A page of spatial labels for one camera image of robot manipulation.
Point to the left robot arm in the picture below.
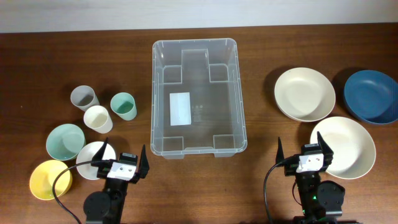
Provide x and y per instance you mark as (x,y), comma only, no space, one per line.
(106,206)

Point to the beige bowl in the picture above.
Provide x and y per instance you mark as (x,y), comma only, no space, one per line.
(304,94)

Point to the clear plastic storage bin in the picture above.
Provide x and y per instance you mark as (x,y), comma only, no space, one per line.
(209,70)

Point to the cream plastic cup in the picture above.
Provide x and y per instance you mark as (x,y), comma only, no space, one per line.
(98,119)

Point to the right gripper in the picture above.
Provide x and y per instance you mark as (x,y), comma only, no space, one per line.
(327,155)

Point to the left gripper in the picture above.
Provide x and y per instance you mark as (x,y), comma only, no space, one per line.
(102,167)

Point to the mint green plastic cup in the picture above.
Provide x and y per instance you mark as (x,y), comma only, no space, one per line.
(123,104)

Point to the yellow small bowl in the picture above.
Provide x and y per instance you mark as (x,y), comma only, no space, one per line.
(42,179)

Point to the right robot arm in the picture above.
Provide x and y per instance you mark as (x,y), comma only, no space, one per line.
(321,201)

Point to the mint green small bowl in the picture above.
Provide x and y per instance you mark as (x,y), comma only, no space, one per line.
(65,142)

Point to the cream bowl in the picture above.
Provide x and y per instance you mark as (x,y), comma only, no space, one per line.
(353,147)

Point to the grey plastic cup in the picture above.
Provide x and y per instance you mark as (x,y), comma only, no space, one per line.
(84,97)

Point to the dark blue bowl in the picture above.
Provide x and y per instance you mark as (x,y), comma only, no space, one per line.
(371,96)

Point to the white small bowl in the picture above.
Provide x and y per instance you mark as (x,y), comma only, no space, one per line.
(86,154)

